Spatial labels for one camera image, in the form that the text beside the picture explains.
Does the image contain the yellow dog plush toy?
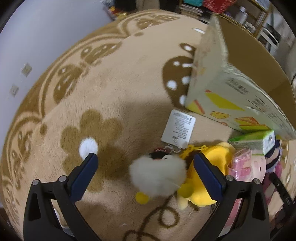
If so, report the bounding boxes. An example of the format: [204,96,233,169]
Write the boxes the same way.
[177,142,235,210]

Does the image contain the white fluffy pompom plush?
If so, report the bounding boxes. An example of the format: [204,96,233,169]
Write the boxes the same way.
[129,149,187,204]

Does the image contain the pink swiss roll plush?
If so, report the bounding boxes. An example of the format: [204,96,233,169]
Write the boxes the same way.
[250,154,266,182]

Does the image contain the pink packaged soft item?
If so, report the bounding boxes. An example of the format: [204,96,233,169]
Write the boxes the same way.
[227,148,251,182]

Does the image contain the purple haired doll plush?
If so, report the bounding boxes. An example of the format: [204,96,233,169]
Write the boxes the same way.
[262,140,282,205]

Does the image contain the green tissue pack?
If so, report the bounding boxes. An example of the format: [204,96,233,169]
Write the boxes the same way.
[228,130,275,156]

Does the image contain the white hang tag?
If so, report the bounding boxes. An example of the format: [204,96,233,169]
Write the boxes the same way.
[161,109,196,149]

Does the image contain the cardboard storage box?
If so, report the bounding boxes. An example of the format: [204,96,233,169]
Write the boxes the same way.
[185,14,295,140]

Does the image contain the beige patterned plush rug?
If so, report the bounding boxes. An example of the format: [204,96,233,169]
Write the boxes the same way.
[0,9,296,241]

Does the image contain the white small rack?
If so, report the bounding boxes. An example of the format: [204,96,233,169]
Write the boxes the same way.
[257,24,281,54]

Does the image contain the wooden shelf unit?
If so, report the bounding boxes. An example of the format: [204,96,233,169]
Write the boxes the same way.
[222,0,270,37]

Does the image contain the stack of books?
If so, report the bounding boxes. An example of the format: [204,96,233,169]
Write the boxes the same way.
[180,4,204,19]

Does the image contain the red gift bag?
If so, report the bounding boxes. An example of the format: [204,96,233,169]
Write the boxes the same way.
[203,0,237,14]

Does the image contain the white wall socket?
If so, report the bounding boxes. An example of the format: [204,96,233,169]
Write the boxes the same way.
[21,63,32,77]
[10,84,19,97]

